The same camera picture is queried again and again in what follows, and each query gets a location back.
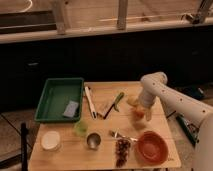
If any orange plastic bowl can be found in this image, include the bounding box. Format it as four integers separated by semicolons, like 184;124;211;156
135;131;168;165

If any black chair frame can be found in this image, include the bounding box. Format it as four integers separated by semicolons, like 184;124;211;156
0;123;29;171

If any yellow banana toy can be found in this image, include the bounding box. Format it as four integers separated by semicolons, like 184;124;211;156
127;96;139;107

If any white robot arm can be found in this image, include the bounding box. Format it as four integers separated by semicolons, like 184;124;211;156
138;72;213;171

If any small metal cup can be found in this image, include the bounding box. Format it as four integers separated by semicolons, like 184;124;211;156
87;133;101;149

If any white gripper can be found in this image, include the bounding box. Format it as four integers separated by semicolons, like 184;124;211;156
132;89;156;121

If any green bin on floor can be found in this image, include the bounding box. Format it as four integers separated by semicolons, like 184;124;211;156
176;115;199;146

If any green plastic cup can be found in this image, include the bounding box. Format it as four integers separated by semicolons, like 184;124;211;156
74;121;88;137

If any green handled tool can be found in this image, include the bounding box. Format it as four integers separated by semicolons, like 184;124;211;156
103;92;124;119

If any black power adapter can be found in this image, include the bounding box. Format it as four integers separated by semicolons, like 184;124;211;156
182;87;204;100

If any green plastic tray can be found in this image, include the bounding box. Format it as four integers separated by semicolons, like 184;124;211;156
35;78;84;123

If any grey blue sponge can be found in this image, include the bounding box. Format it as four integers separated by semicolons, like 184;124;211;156
63;101;79;118

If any dark dried fruit pile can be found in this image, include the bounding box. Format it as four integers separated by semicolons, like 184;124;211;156
115;139;131;167

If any white marker pen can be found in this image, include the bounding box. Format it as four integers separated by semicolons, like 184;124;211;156
85;86;97;119

